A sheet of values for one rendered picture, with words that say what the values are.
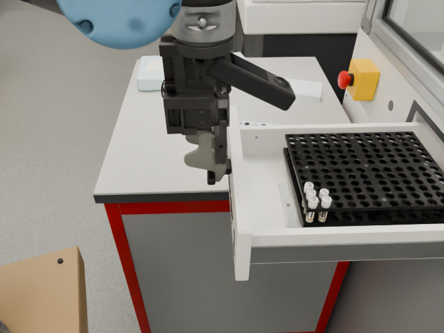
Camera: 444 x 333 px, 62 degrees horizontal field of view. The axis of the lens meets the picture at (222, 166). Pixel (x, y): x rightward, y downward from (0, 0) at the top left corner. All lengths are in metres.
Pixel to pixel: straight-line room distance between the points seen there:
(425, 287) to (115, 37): 0.66
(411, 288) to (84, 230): 1.34
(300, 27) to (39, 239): 1.35
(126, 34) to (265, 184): 0.44
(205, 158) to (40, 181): 1.64
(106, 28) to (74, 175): 1.84
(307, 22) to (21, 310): 1.13
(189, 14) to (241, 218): 0.24
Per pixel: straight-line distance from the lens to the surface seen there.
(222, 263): 0.94
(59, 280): 0.60
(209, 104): 0.46
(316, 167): 0.59
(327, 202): 0.52
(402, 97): 0.80
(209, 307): 1.11
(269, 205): 0.60
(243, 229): 0.45
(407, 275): 0.82
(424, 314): 0.79
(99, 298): 1.54
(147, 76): 1.06
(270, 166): 0.68
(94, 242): 1.71
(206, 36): 0.42
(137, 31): 0.25
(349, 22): 1.39
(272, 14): 1.31
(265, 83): 0.46
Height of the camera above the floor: 1.27
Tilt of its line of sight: 40 degrees down
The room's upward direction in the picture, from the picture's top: straight up
